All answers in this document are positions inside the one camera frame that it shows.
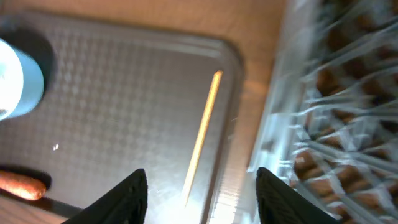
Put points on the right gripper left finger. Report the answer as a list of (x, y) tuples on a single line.
[(124, 203)]

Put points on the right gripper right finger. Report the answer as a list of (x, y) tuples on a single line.
[(280, 204)]

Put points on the orange carrot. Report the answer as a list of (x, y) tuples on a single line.
[(22, 186)]

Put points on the long wooden chopstick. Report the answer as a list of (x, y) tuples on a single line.
[(201, 136)]

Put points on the light blue bowl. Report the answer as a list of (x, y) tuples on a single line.
[(22, 82)]

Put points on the grey dishwasher rack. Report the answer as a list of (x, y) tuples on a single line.
[(329, 126)]

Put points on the dark brown serving tray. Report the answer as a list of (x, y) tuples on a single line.
[(121, 98)]

